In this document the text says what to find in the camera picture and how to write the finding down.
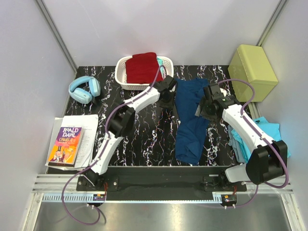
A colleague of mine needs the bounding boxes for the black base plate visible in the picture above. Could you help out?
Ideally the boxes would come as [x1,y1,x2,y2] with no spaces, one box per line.
[77,166,247,192]

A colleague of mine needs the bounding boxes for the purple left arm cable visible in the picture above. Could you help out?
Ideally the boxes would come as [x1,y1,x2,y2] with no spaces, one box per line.
[62,64,168,226]

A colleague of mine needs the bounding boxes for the light blue headphones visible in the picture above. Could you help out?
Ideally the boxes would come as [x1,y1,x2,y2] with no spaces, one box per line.
[68,76,101,104]

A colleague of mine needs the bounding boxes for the folded red t shirt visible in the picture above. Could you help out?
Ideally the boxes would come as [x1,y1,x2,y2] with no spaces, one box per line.
[125,52,158,84]

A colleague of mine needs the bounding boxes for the folded teal t shirt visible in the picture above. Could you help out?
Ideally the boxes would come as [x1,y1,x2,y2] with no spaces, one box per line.
[155,57,167,81]

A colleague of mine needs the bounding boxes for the navy blue t shirt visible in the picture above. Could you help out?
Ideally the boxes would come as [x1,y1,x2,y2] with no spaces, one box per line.
[175,78,209,165]

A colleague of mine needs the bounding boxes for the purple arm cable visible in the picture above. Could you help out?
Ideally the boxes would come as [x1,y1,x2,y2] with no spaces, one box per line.
[216,78,289,209]
[62,64,168,226]

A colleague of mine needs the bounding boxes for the white plastic basket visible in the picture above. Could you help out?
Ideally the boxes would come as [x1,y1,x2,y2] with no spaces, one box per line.
[115,54,174,90]

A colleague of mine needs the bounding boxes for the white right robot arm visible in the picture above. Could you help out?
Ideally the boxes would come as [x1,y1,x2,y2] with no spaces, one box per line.
[195,84,289,191]

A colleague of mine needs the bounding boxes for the Roald Dahl book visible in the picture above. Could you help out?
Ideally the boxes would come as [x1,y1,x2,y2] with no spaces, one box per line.
[47,127,84,167]

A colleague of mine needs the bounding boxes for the grey-blue t shirt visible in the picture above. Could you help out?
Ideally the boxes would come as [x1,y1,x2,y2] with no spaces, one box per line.
[228,125,251,163]

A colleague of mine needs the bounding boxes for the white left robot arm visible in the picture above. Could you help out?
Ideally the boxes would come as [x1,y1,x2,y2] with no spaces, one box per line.
[83,76,177,191]

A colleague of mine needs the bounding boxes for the cyan t shirt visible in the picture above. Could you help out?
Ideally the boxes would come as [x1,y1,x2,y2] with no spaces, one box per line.
[231,116,291,162]

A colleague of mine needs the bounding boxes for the yellow-green box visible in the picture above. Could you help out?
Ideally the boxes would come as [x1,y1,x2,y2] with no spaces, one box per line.
[228,44,278,102]

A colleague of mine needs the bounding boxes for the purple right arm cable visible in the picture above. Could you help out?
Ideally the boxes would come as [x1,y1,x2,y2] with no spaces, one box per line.
[216,78,289,209]

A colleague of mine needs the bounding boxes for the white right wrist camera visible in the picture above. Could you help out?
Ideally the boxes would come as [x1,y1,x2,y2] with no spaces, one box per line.
[220,88,228,97]

